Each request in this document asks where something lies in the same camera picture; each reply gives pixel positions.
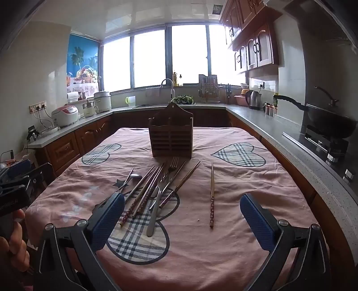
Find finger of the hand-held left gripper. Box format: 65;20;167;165
29;163;53;196

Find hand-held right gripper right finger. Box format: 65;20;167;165
240;193;332;291

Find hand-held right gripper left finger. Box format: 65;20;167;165
34;193;126;291

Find steel fork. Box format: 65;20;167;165
146;161;172;238
149;157;180;211

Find steel chopstick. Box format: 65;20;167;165
120;167;135;192
124;166;155;204

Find single patterned chopstick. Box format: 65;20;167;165
209;162;215;229

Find small steel spoon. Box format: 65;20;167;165
112;173;144;195

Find wooden utensil holder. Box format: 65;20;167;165
148;102;194;158

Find person's left hand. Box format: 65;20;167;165
0;209;31;273

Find wooden base cabinets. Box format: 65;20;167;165
35;108;358;291

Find pink tablecloth with plaid hearts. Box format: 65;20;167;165
25;126;330;291

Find white and red rice cooker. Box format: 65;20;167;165
51;106;81;127

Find white electric health pot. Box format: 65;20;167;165
82;101;99;117

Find white slow cooker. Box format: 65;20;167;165
94;91;112;112

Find grey speckled kitchen counter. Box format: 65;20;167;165
26;102;358;266

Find gas stove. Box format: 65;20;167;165
282;124;358;185

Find kitchen sink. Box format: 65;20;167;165
133;102;196;109

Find stainless electric kettle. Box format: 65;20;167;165
245;90;262;110

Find black wok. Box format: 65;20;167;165
273;87;357;139

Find fruit print roller blind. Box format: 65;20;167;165
66;34;100;98

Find bowl of green vegetables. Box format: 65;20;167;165
170;95;194;105

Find steel kitchen faucet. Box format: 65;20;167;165
160;79;175;101

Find kitchen window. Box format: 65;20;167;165
101;24;247;93

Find range hood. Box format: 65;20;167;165
282;0;358;45

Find wall socket strip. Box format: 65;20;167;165
29;102;47;114

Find wire dish rack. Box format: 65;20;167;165
198;74;219;103

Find wooden wall cabinets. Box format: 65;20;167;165
219;0;283;75

